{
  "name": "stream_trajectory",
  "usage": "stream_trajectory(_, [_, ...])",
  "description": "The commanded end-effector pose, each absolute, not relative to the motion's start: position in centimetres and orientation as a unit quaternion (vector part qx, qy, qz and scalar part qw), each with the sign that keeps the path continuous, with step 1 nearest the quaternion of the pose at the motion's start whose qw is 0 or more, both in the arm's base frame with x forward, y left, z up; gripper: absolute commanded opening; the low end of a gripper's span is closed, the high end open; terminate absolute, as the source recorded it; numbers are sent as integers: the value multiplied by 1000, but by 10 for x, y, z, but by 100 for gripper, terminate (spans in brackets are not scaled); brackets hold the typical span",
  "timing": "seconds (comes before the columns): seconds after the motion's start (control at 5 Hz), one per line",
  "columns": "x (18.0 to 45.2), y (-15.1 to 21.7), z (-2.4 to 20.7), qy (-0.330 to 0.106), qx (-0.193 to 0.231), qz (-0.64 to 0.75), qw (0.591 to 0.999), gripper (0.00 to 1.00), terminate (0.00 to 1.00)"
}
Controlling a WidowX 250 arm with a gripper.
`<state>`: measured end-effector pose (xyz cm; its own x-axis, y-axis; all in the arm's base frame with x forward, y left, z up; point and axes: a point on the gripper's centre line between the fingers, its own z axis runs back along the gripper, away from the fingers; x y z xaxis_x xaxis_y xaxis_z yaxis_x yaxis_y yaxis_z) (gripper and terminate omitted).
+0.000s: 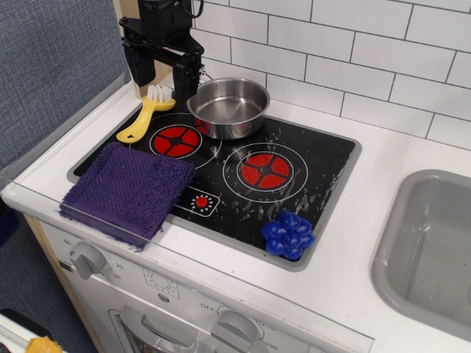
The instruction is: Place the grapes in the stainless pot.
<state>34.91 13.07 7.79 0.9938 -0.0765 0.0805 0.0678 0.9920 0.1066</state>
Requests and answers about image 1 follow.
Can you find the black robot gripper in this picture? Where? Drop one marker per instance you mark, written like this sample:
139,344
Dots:
163,33

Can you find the blue plastic grape bunch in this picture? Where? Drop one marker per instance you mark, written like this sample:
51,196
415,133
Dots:
288,236

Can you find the stainless steel pot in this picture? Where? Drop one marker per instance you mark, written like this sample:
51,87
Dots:
229,108

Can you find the yellow dish brush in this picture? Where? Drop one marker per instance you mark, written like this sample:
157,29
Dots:
158,99

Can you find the purple folded cloth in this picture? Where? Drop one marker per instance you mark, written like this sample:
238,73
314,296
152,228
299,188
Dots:
127,194

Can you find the red stovetop button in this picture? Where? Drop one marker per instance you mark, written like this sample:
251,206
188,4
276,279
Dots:
201,202

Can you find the black toy stovetop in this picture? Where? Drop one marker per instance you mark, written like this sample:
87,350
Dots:
248,182

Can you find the grey left oven knob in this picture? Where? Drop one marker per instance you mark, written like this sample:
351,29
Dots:
87,260

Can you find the grey oven knob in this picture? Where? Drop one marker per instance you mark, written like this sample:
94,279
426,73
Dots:
87,260
235,330

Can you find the grey right oven knob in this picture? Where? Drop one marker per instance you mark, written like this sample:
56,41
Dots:
235,330

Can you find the yellow object at corner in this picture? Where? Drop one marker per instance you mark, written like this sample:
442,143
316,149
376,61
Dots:
43,345

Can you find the grey plastic sink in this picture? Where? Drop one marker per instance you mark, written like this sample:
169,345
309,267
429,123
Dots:
422,266

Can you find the grey oven door handle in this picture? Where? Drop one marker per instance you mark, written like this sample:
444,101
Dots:
143,339

